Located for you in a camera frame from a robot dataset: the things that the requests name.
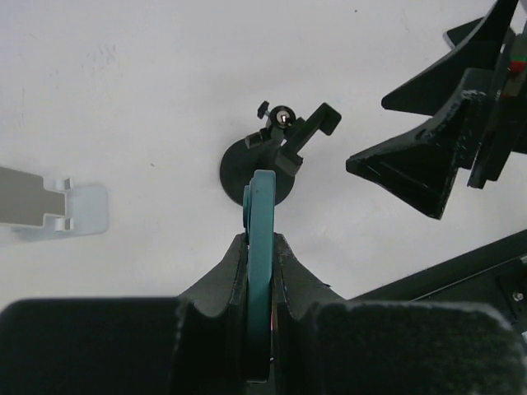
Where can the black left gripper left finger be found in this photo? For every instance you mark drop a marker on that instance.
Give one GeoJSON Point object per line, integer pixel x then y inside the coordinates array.
{"type": "Point", "coordinates": [185, 344]}

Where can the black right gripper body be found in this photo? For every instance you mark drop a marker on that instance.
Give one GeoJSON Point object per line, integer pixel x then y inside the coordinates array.
{"type": "Point", "coordinates": [499, 75]}

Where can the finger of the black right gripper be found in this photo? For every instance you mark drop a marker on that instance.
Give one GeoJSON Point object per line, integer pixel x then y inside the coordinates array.
{"type": "Point", "coordinates": [420, 166]}
{"type": "Point", "coordinates": [430, 89]}

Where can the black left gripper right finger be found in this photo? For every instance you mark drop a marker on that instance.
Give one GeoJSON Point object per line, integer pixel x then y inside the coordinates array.
{"type": "Point", "coordinates": [325, 344]}

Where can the green phone black screen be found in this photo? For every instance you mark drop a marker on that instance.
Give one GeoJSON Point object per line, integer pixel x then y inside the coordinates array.
{"type": "Point", "coordinates": [258, 219]}

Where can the black phone stand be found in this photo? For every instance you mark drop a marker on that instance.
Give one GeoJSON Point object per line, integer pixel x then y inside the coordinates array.
{"type": "Point", "coordinates": [274, 147]}

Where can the white phone face down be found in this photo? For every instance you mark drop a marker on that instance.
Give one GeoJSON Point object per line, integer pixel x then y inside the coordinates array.
{"type": "Point", "coordinates": [35, 209]}

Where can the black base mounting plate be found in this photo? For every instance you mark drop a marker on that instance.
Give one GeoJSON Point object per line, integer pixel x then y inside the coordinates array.
{"type": "Point", "coordinates": [494, 274]}

